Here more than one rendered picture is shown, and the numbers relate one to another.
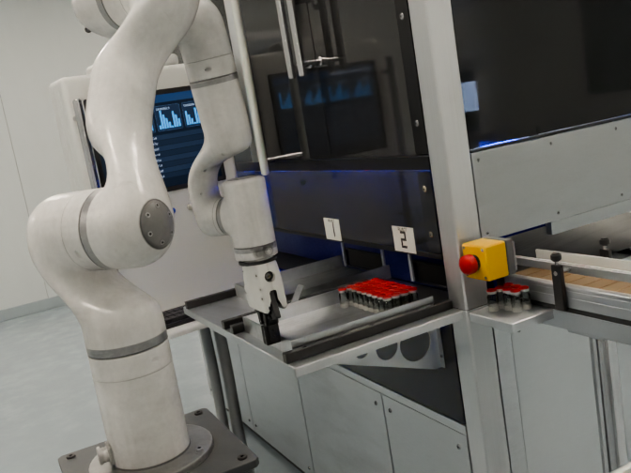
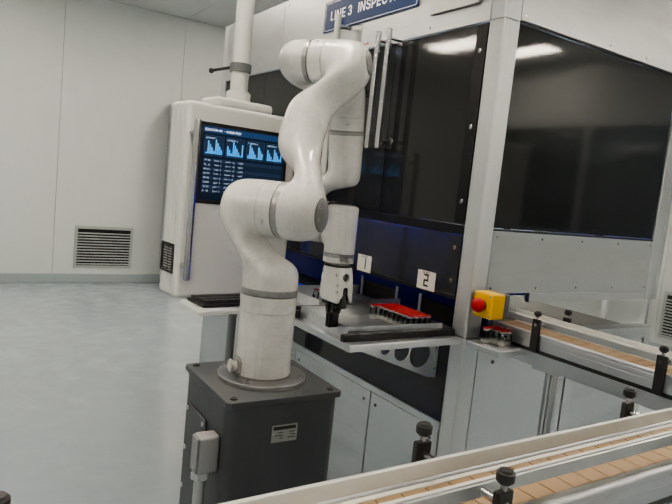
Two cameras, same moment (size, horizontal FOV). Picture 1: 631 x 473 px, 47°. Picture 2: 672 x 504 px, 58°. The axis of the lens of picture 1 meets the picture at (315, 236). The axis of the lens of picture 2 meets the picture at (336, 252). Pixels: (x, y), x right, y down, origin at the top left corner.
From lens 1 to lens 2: 0.42 m
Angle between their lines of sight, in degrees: 8
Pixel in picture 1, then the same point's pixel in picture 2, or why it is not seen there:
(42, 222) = (240, 194)
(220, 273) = not seen: hidden behind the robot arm
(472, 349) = (461, 366)
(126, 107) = (313, 133)
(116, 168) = (305, 171)
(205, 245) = not seen: hidden behind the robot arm
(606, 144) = (574, 251)
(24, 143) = (69, 141)
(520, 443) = (474, 443)
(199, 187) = not seen: hidden behind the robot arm
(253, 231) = (343, 243)
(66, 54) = (124, 81)
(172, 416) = (288, 349)
